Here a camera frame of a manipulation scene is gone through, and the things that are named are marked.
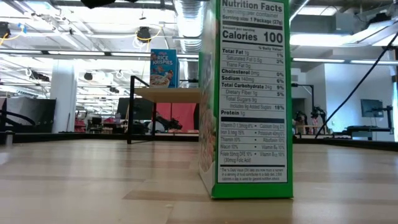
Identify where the black ceiling dome device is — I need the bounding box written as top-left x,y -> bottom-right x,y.
136,26 -> 152,44

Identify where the small wooden rack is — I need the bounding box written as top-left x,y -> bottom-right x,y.
295,124 -> 327,136

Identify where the black partition panel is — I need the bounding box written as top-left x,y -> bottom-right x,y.
6,98 -> 57,134

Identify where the black monitor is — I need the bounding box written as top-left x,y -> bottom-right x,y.
116,98 -> 153,121

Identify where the silver ventilation duct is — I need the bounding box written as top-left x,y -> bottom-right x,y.
174,0 -> 206,82

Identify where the green cereal box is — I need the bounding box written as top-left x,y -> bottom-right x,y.
198,51 -> 203,89
198,0 -> 294,200

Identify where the red storage bins rack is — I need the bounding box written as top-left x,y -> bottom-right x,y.
74,110 -> 87,134

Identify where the wooden shelf with black frame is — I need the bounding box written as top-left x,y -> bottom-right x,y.
126,75 -> 201,145

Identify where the wall-mounted monitor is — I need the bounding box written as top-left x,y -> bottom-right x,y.
360,98 -> 384,118

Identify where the black metal bracket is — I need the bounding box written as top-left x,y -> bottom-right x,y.
290,82 -> 315,105

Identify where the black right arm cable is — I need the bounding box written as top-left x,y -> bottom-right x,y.
314,30 -> 398,140

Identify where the ceiling light bar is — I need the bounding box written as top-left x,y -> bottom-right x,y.
292,57 -> 398,66
0,49 -> 200,62

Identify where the dark desk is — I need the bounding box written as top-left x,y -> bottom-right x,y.
346,125 -> 393,140

